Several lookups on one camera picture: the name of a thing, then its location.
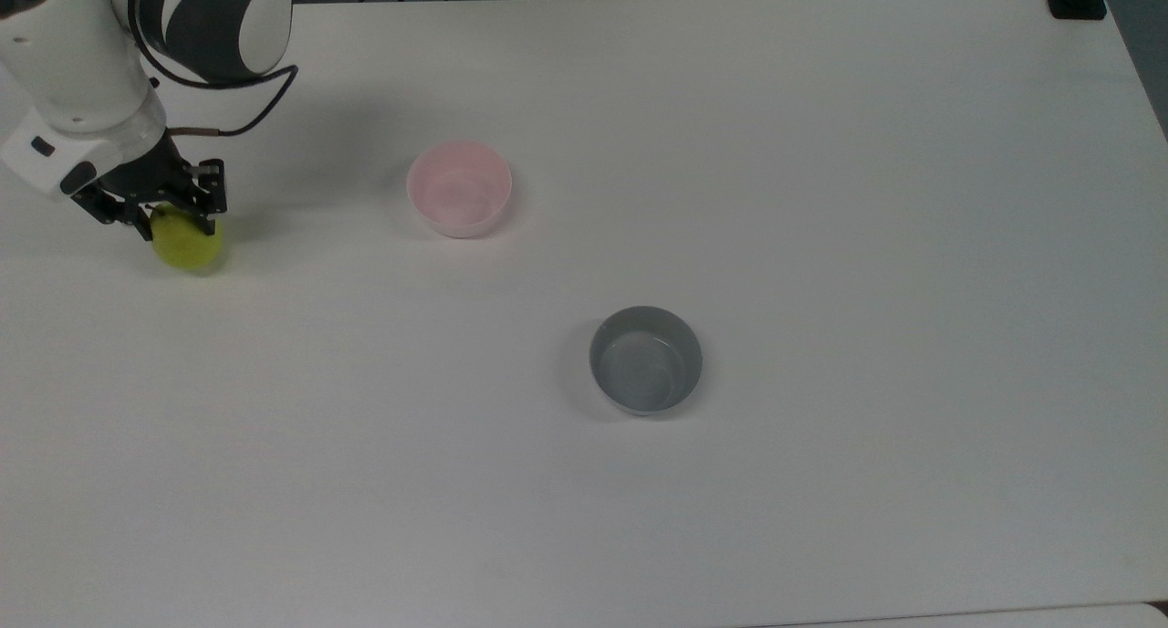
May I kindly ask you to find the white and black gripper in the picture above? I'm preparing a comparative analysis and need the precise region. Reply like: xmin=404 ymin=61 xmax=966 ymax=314
xmin=0 ymin=108 xmax=228 ymax=243

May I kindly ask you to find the green yellow pear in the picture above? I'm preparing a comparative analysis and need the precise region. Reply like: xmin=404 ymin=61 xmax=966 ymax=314
xmin=150 ymin=204 xmax=225 ymax=274

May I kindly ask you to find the pink plastic bowl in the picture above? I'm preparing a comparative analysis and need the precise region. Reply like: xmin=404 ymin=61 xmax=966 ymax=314
xmin=406 ymin=140 xmax=513 ymax=239

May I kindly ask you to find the grey plastic bowl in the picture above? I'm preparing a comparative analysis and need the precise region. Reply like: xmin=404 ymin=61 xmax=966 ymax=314
xmin=589 ymin=306 xmax=704 ymax=417

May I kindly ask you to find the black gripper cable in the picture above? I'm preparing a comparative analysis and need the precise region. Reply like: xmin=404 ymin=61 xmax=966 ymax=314
xmin=128 ymin=62 xmax=300 ymax=139

